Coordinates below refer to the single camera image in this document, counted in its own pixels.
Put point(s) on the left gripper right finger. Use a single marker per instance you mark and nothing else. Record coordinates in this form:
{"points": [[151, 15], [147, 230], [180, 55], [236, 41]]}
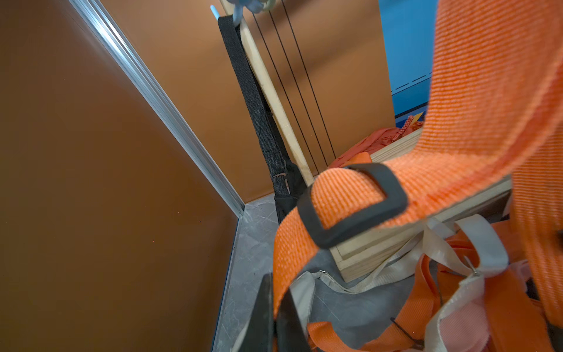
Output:
{"points": [[290, 335]]}

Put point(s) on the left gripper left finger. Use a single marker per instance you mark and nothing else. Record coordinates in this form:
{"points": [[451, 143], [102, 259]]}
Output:
{"points": [[259, 336]]}

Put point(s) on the black strap bag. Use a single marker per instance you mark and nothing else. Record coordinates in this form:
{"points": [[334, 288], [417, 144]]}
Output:
{"points": [[288, 183]]}

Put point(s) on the beige crescent bag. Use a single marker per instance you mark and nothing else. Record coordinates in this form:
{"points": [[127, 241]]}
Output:
{"points": [[319, 335]]}

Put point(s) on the pink bag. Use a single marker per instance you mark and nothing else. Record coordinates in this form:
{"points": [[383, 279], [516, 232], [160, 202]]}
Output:
{"points": [[481, 311]]}

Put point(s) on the dark orange waist bag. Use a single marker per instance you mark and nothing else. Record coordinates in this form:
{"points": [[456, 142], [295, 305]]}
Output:
{"points": [[536, 149]]}

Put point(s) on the light blue hook leftmost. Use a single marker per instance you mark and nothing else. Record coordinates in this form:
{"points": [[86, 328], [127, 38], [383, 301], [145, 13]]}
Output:
{"points": [[235, 8]]}

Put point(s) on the wooden clothes rack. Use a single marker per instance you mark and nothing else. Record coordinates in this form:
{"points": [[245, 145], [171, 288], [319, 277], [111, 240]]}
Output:
{"points": [[374, 220]]}

